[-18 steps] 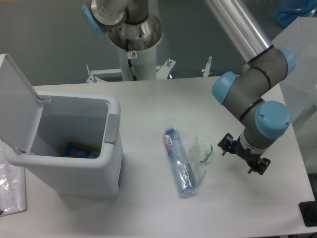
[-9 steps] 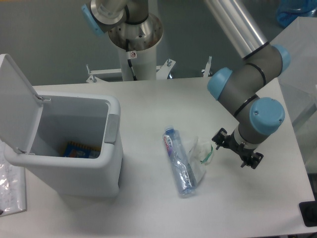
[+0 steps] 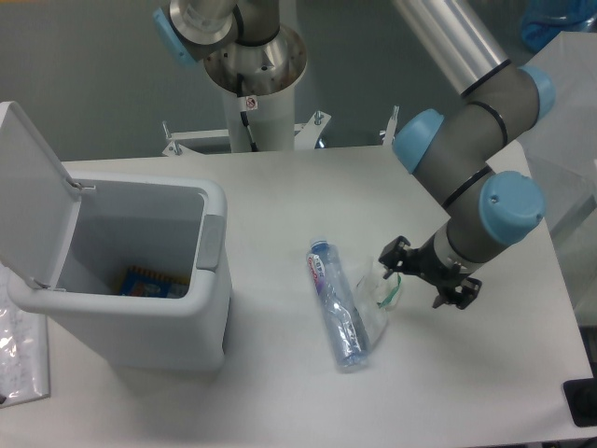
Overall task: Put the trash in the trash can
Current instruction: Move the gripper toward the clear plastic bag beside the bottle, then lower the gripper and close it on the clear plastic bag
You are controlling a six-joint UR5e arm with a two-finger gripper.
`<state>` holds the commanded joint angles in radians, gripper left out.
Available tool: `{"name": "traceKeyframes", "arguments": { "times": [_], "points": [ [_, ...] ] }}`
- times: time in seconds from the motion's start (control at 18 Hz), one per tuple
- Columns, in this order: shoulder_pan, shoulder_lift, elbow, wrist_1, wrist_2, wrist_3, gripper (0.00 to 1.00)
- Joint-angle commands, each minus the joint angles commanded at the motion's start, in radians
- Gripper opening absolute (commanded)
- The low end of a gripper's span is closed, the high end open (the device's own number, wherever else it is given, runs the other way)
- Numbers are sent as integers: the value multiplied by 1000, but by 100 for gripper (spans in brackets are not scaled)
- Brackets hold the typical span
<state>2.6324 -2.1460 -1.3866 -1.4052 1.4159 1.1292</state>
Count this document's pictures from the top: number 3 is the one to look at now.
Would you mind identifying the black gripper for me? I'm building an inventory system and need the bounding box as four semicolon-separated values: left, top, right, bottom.
378;235;481;310

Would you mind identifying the clear plastic bag wrapper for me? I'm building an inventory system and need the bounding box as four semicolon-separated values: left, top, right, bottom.
354;258;403;350

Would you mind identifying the clear plastic water bottle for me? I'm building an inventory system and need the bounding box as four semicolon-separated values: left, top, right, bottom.
306;236;370;373

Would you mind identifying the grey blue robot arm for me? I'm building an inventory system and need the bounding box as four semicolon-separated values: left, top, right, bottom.
152;1;555;309

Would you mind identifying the white trash can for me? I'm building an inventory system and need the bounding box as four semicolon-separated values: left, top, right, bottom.
1;101;231;371

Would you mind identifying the metal clamp bolt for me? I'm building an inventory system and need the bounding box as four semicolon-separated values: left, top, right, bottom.
379;105;400;146

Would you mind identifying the black device at edge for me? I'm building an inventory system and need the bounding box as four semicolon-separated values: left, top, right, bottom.
562;378;596;427

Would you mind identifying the blue water jug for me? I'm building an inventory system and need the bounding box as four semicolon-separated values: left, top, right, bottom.
520;1;596;53

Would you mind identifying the blue orange snack packet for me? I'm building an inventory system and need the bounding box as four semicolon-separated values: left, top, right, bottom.
117;266;190;299

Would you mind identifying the clear plastic sheet sleeve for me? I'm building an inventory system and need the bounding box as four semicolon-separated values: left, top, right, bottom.
1;265;50;409

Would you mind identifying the white bracket with bolts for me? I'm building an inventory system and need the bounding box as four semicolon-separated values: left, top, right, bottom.
161;110;332;157

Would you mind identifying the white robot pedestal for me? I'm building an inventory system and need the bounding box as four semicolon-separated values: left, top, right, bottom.
222;88;295;153

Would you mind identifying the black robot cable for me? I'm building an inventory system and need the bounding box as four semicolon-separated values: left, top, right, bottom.
236;74;259;153

